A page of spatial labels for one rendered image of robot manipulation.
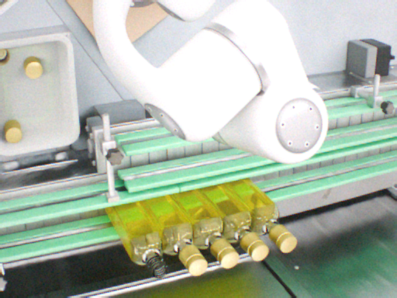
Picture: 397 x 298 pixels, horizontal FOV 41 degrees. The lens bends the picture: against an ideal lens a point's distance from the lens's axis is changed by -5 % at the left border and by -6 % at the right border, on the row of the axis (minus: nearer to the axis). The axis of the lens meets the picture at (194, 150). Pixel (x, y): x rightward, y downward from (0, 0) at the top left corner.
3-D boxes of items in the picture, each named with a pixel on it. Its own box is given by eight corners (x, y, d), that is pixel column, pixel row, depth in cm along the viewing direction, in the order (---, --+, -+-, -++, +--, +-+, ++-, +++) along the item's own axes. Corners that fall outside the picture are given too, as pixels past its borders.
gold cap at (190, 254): (178, 264, 93) (188, 278, 89) (178, 247, 91) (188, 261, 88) (198, 259, 94) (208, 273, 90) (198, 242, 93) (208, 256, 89)
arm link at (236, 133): (193, 51, 43) (273, -20, 44) (152, 53, 52) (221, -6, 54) (296, 185, 48) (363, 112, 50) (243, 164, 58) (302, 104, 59)
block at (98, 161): (87, 161, 112) (94, 175, 106) (82, 117, 108) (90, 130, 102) (103, 157, 113) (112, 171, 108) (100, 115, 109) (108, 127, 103)
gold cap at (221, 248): (209, 257, 95) (220, 271, 91) (210, 240, 93) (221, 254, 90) (228, 252, 96) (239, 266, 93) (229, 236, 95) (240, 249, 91)
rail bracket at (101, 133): (95, 183, 107) (112, 215, 97) (88, 102, 100) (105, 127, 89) (110, 181, 108) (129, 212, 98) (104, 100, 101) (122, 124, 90)
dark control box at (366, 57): (345, 69, 137) (365, 78, 130) (347, 39, 133) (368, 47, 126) (369, 66, 140) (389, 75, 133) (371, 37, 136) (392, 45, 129)
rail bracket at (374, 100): (346, 95, 124) (383, 116, 113) (349, 65, 121) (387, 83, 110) (359, 94, 126) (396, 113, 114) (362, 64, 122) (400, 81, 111)
